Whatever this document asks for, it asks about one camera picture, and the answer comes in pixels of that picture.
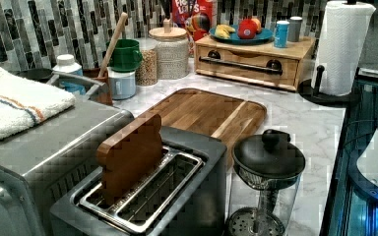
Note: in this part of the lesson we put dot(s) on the wooden drawer box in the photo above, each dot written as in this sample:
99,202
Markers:
295,59

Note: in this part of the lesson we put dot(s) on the wooden cutting board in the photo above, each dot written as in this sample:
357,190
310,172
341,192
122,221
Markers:
195,115

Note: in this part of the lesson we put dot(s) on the glass jar of grains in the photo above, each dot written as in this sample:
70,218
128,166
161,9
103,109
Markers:
146,74

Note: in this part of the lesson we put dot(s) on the white jar with wooden lid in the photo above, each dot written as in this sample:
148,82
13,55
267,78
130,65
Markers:
172,51

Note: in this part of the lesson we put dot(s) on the light blue mug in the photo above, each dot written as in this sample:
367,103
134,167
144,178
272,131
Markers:
122,85

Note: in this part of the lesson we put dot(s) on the wooden toast slice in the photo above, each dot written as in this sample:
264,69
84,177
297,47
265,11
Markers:
128,155

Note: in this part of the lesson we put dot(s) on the silver two-slot toaster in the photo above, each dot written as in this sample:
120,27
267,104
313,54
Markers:
184,197

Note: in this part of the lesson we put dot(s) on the brown utensil holder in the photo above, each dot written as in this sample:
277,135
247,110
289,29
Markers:
103,95

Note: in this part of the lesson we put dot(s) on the green mug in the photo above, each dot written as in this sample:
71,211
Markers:
126,56

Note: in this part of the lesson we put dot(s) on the glass french press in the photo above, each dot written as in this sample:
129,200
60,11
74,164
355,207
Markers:
265,176

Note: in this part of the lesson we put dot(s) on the yellow plush banana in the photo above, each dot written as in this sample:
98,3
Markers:
224,31

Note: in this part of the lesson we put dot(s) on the red Froot Loops box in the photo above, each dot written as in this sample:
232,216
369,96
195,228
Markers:
197,17

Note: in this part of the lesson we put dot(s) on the red plush apple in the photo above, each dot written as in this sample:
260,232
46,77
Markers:
246,29

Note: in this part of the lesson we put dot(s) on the orange plush fruit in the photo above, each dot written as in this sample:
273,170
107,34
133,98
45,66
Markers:
258,24

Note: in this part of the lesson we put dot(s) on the black paper towel holder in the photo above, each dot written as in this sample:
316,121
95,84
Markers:
314,94

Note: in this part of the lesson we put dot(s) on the blue salt shaker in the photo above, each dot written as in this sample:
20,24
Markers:
281,33

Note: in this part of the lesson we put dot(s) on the white paper towel roll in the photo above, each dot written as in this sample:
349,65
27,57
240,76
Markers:
340,44

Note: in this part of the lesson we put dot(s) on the white striped towel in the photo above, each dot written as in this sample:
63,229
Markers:
25,103

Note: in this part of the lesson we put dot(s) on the black drawer handle bar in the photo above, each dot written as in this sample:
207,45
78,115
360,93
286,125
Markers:
273,67

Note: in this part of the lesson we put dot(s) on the wooden utensil handle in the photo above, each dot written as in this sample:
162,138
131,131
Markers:
119,28

